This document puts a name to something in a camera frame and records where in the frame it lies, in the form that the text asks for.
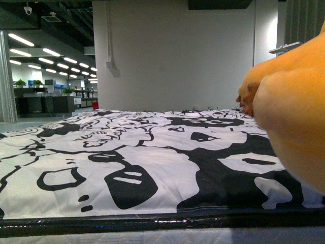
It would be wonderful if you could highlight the orange plush toy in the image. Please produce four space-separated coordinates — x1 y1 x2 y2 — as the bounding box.
237 30 324 193

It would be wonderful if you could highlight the black and white patterned bedsheet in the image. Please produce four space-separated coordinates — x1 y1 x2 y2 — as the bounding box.
1 109 324 220

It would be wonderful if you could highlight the dark office counter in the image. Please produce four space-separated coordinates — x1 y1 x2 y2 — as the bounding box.
14 88 82 117

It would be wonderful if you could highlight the white desk lamp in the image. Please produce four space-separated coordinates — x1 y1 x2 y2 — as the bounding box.
269 42 303 54

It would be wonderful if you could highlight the white quilted mattress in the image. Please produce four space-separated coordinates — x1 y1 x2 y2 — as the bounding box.
1 227 324 243

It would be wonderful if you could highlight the white wall cable conduit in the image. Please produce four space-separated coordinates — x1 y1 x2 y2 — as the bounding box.
105 0 116 70

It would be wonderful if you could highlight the white security camera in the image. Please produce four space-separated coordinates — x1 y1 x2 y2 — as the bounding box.
24 6 33 15

